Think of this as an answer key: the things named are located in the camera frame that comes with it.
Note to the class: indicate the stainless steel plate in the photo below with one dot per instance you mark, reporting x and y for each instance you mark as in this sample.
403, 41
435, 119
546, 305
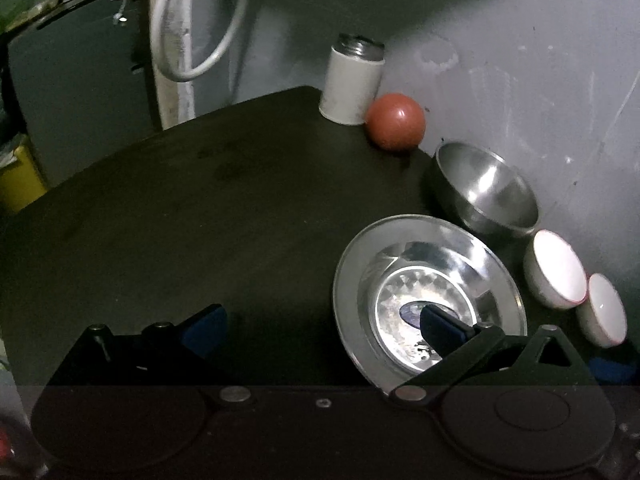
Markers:
400, 260

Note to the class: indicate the stainless steel bowl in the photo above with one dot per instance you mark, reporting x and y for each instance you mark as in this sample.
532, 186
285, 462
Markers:
492, 190

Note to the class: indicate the red ball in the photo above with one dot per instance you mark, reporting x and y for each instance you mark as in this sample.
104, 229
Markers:
395, 120

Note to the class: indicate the white metal-rimmed canister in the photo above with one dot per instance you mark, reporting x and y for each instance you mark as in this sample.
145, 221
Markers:
350, 85

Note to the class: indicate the yellow box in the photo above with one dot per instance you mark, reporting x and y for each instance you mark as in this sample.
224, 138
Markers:
20, 180

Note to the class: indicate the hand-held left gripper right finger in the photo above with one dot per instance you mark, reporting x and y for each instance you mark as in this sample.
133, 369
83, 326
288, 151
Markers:
442, 330

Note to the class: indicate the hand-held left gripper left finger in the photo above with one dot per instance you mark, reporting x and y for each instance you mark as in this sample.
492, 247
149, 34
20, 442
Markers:
202, 327

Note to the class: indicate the white wooden plank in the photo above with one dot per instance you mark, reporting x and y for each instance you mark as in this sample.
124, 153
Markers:
175, 95

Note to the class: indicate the white red-rimmed bowl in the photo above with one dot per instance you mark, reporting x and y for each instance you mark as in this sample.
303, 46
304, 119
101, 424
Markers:
557, 270
605, 310

